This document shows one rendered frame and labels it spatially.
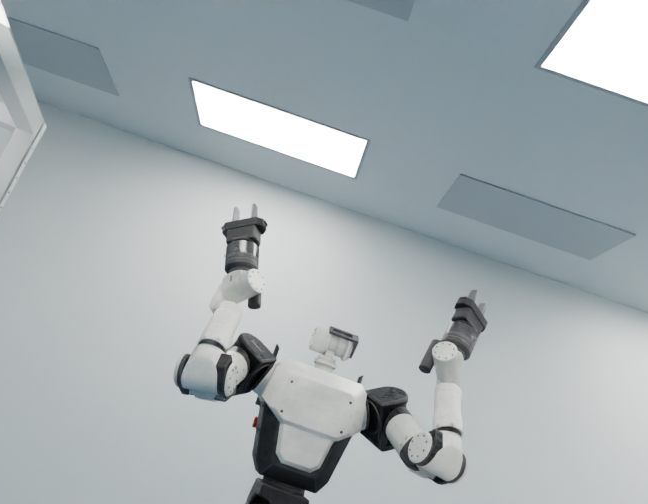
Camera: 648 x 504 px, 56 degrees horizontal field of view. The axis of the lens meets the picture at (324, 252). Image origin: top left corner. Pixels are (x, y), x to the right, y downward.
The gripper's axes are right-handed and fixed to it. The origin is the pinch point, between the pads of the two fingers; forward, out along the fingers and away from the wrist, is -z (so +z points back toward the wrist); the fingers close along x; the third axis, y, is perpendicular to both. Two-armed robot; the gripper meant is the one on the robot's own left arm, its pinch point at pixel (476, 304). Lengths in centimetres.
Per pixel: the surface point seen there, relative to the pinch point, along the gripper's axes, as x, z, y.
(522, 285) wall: -194, -234, 150
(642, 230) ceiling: -140, -210, 36
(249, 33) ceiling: 88, -130, 142
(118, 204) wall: 38, -114, 353
